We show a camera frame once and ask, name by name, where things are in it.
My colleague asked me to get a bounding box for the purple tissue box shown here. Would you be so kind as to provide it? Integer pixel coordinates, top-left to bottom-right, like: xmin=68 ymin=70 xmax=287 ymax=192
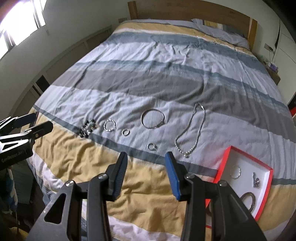
xmin=270 ymin=63 xmax=278 ymax=73

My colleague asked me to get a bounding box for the black bead bracelet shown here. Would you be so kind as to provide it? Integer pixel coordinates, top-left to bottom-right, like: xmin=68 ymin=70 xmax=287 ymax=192
xmin=78 ymin=119 xmax=99 ymax=139

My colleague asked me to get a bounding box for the large silver bangle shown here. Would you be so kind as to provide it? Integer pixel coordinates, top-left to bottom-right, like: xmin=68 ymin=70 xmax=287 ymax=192
xmin=140 ymin=108 xmax=165 ymax=129

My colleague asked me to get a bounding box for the wall socket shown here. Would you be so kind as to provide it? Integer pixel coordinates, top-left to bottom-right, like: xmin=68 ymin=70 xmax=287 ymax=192
xmin=264 ymin=44 xmax=273 ymax=52

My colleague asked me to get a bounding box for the pearl necklace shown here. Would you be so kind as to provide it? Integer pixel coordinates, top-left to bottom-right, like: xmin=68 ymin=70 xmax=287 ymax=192
xmin=174 ymin=102 xmax=206 ymax=159

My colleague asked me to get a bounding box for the red jewelry box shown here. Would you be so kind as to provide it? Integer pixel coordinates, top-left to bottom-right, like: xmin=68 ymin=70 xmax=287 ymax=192
xmin=204 ymin=146 xmax=273 ymax=221

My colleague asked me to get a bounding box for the striped bed duvet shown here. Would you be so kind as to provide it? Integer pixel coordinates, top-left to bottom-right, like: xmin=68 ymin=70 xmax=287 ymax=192
xmin=28 ymin=20 xmax=295 ymax=240

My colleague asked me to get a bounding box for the twisted silver bracelet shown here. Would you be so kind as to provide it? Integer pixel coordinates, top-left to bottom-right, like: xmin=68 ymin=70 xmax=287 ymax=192
xmin=229 ymin=165 xmax=242 ymax=180

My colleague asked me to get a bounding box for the grey striped pillow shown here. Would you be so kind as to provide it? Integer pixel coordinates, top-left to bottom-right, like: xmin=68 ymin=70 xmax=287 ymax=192
xmin=191 ymin=17 xmax=250 ymax=50

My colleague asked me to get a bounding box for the window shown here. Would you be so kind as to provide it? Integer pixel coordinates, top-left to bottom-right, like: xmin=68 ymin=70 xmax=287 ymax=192
xmin=1 ymin=0 xmax=46 ymax=57

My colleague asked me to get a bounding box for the dark brown bangle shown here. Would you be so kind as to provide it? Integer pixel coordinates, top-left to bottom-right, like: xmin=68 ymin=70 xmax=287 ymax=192
xmin=240 ymin=192 xmax=256 ymax=212

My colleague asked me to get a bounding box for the silver wristwatch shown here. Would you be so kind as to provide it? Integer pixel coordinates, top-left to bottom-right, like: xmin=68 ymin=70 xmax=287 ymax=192
xmin=252 ymin=172 xmax=260 ymax=188

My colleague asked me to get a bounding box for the wooden headboard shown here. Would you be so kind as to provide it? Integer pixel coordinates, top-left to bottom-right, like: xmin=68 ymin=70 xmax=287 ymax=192
xmin=127 ymin=1 xmax=257 ymax=50

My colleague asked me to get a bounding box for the silver beaded bracelet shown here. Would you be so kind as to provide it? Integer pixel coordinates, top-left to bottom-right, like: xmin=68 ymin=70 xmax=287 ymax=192
xmin=103 ymin=119 xmax=117 ymax=133

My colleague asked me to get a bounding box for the wooden nightstand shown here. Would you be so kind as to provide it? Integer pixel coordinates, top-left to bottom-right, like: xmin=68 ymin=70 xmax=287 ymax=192
xmin=263 ymin=63 xmax=280 ymax=85

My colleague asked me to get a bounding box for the white wardrobe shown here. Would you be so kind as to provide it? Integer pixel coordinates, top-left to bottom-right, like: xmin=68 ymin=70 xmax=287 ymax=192
xmin=274 ymin=21 xmax=295 ymax=104

